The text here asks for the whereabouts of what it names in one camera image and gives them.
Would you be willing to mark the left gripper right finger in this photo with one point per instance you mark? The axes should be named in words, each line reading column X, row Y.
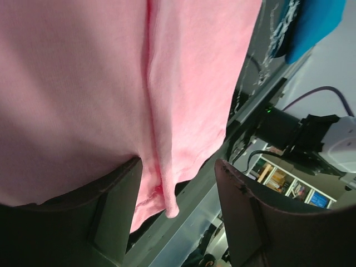
column 265, row 228

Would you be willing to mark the blue folded t shirt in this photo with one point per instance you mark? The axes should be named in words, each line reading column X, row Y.
column 316, row 19

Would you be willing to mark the background storage shelf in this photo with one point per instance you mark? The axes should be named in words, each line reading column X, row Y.
column 284, row 182

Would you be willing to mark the pink t shirt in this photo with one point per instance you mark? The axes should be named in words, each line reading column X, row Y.
column 88, row 85

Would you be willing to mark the black marbled table mat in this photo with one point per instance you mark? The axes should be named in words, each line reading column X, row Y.
column 266, row 54

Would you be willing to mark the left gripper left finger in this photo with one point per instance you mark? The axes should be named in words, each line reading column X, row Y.
column 87, row 225

